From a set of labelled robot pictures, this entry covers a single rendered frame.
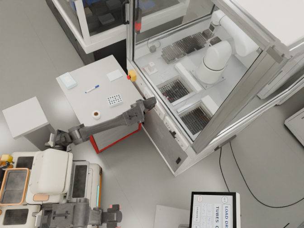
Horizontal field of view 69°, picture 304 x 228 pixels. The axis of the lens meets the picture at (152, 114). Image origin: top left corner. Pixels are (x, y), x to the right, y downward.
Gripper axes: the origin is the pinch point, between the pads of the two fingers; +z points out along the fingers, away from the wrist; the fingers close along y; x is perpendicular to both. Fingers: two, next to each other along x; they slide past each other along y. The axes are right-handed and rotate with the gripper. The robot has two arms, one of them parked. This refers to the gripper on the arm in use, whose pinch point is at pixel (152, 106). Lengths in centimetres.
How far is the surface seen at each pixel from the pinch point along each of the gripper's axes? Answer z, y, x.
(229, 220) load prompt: -30, 6, -92
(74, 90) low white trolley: -15, -46, 55
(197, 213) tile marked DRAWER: -22, -11, -82
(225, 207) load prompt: -27, 7, -86
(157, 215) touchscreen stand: 52, -76, -73
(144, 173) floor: 62, -68, -30
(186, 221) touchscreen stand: 63, -58, -94
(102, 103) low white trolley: -6.5, -33.2, 30.6
